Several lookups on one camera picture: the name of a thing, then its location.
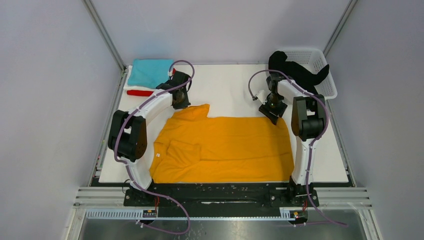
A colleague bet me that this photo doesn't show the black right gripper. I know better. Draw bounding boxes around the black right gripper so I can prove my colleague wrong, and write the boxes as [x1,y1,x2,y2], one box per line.
[258,93,288,126]

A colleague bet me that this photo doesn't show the yellow t-shirt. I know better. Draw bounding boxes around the yellow t-shirt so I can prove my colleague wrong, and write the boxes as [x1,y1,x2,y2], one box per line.
[149,104,294,184]

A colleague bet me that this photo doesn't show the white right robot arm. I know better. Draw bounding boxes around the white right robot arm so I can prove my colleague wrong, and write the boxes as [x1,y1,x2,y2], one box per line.
[258,70,329,206]

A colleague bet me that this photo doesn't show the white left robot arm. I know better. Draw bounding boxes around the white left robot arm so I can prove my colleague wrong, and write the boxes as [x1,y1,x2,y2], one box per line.
[107,70,193,206]

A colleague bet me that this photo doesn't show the folded turquoise t-shirt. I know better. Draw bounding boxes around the folded turquoise t-shirt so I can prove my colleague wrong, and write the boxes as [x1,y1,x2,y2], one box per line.
[127,59,174,89]

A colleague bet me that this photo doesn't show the black t-shirt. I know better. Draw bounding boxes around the black t-shirt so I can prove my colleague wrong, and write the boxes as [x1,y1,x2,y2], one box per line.
[268,51,330,95]

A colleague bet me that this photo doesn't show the folded red t-shirt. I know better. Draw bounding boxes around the folded red t-shirt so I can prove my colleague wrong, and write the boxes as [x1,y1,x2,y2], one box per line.
[126,68,177,98]

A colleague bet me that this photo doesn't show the folded white t-shirt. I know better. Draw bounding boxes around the folded white t-shirt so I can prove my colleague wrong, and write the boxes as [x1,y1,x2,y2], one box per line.
[123,64,162,91]

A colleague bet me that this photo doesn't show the white plastic laundry basket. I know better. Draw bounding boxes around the white plastic laundry basket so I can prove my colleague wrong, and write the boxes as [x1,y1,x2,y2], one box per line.
[278,47,338,100]

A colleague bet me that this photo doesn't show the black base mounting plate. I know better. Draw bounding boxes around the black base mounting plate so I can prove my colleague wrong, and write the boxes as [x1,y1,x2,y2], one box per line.
[123,182,320,208]

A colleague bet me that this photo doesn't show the white slotted cable duct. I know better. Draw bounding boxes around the white slotted cable duct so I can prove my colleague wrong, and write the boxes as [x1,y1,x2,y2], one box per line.
[85,207,309,222]

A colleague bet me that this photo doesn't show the aluminium frame rail right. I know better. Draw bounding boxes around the aluminium frame rail right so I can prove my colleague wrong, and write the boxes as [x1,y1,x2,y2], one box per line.
[322,0,359,57]

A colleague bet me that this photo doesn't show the aluminium frame rail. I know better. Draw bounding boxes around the aluminium frame rail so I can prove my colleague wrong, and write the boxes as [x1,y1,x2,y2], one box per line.
[322,0,359,57]
[83,0,128,187]

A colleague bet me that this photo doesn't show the aluminium frame rail left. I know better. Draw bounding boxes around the aluminium frame rail left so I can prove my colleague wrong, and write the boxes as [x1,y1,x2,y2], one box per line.
[83,0,128,187]

